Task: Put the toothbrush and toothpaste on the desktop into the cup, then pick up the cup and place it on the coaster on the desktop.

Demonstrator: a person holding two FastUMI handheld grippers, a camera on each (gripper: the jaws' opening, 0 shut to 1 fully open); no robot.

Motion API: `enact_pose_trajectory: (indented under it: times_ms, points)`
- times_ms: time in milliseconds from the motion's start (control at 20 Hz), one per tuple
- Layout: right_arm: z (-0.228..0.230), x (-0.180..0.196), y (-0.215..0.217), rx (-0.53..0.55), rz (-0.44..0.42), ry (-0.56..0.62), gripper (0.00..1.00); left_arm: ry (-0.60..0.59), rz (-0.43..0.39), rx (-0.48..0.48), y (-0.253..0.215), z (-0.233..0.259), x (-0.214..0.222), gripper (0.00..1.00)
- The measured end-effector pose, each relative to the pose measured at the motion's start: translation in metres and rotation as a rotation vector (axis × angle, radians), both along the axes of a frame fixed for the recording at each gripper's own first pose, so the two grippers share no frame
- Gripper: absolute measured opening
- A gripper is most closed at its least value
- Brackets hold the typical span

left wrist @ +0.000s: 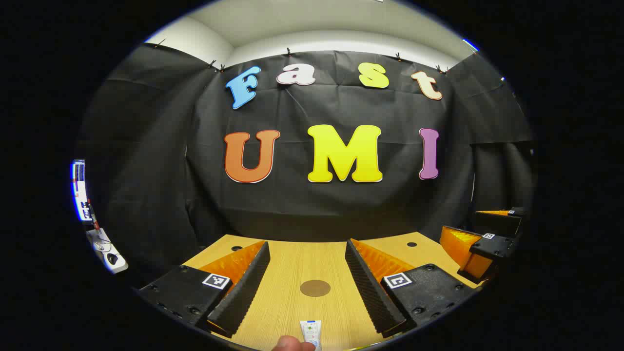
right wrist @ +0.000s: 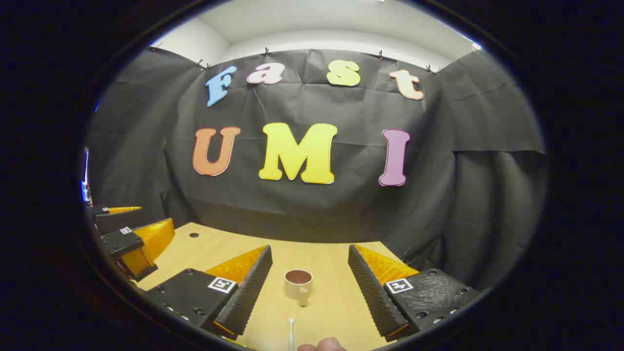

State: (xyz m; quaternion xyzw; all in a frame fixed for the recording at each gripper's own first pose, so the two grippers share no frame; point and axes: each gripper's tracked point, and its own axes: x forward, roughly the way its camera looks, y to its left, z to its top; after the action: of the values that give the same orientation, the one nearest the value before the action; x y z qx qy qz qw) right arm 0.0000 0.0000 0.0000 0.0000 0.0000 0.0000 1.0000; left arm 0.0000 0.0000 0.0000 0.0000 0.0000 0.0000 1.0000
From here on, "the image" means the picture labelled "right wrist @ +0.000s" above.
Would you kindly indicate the blue and white object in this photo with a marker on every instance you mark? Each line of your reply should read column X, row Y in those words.
column 87, row 190

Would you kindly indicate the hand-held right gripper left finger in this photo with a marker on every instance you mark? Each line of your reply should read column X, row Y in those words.
column 248, row 292

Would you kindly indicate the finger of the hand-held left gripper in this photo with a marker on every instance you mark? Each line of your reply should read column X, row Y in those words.
column 119, row 241
column 114, row 220

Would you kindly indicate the beige cup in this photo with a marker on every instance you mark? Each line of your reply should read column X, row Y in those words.
column 295, row 290

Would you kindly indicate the wooden desktop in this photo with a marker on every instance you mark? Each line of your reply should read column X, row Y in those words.
column 321, row 253

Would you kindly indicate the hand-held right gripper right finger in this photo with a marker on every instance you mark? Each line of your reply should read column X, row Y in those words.
column 370, row 297

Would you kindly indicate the pale green toothbrush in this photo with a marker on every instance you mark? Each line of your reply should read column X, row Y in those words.
column 291, row 336

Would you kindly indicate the black backdrop cloth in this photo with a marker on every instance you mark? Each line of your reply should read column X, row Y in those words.
column 341, row 214

